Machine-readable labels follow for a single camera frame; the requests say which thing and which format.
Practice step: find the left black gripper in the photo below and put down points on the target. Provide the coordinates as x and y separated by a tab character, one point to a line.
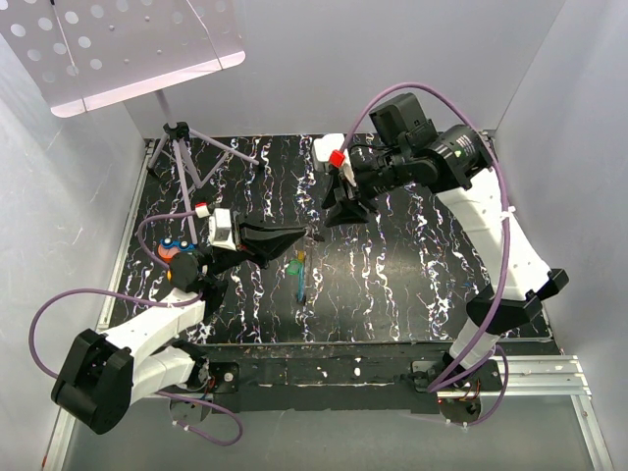
259	244

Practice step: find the green key tag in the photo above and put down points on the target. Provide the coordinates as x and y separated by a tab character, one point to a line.
294	267

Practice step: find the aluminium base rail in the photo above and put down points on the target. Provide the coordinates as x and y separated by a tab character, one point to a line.
334	384

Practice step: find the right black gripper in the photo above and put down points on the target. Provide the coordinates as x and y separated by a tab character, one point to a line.
345	210

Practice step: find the colourful toy blocks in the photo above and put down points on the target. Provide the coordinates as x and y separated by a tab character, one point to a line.
172	252

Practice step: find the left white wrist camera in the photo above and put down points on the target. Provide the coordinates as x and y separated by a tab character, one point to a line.
221	225

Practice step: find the perforated music stand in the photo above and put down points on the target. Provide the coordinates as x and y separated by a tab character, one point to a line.
87	55

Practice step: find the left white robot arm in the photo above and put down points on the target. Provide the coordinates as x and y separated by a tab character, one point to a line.
104	374

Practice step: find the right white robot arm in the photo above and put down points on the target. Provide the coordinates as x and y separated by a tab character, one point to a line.
458	168

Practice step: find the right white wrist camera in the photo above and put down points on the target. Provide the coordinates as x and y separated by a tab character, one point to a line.
327	156

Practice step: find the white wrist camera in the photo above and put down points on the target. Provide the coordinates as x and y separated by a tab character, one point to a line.
221	225
327	156

